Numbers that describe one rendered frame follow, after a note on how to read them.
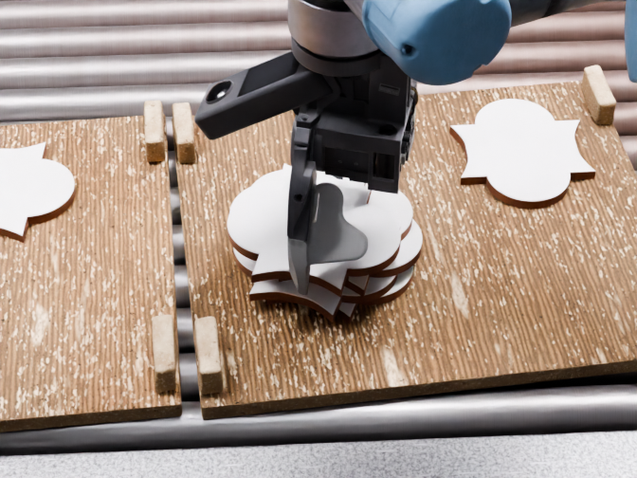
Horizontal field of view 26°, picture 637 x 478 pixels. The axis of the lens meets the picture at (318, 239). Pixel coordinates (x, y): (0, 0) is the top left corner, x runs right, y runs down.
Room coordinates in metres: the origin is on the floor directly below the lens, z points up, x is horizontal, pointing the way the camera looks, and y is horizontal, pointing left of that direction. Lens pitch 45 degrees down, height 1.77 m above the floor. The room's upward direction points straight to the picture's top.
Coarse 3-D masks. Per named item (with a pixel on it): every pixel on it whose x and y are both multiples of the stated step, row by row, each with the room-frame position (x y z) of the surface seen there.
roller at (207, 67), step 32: (0, 64) 1.10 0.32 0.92; (32, 64) 1.10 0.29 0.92; (64, 64) 1.10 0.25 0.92; (96, 64) 1.10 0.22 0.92; (128, 64) 1.10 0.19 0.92; (160, 64) 1.10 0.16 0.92; (192, 64) 1.10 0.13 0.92; (224, 64) 1.10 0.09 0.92; (512, 64) 1.11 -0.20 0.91; (544, 64) 1.11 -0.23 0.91; (576, 64) 1.12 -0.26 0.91; (608, 64) 1.12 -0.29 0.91
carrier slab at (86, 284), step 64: (0, 128) 0.98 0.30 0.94; (64, 128) 0.98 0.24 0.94; (128, 128) 0.98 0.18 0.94; (128, 192) 0.90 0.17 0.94; (0, 256) 0.82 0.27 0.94; (64, 256) 0.82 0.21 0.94; (128, 256) 0.82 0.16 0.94; (0, 320) 0.75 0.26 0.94; (64, 320) 0.75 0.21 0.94; (128, 320) 0.75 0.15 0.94; (0, 384) 0.68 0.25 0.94; (64, 384) 0.68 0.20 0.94; (128, 384) 0.68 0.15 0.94
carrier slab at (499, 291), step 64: (256, 128) 0.98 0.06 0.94; (448, 128) 0.98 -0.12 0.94; (192, 192) 0.90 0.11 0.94; (448, 192) 0.90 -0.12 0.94; (576, 192) 0.90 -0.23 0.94; (192, 256) 0.82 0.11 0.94; (448, 256) 0.82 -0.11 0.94; (512, 256) 0.82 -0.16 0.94; (576, 256) 0.82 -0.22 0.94; (192, 320) 0.75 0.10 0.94; (256, 320) 0.75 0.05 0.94; (320, 320) 0.75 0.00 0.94; (384, 320) 0.75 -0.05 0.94; (448, 320) 0.75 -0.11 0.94; (512, 320) 0.75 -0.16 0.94; (576, 320) 0.75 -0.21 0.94; (256, 384) 0.68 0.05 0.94; (320, 384) 0.68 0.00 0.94; (384, 384) 0.68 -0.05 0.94; (448, 384) 0.68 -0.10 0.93; (512, 384) 0.69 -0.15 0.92
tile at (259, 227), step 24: (264, 192) 0.83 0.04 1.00; (360, 192) 0.83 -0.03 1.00; (240, 216) 0.80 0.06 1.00; (264, 216) 0.80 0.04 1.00; (360, 216) 0.80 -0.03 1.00; (384, 216) 0.80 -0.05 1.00; (240, 240) 0.77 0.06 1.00; (264, 240) 0.77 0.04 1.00; (384, 240) 0.77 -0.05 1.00; (264, 264) 0.75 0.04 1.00; (336, 264) 0.75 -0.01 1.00; (360, 264) 0.75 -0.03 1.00; (384, 264) 0.75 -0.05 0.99; (336, 288) 0.73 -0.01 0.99
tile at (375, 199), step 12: (288, 168) 0.87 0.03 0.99; (324, 180) 0.86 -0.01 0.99; (336, 180) 0.86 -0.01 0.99; (348, 180) 0.86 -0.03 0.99; (252, 192) 0.84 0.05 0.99; (372, 192) 0.84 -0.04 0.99; (372, 204) 0.83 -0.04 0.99; (384, 204) 0.83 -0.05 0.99; (396, 216) 0.81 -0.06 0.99; (348, 276) 0.75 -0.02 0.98
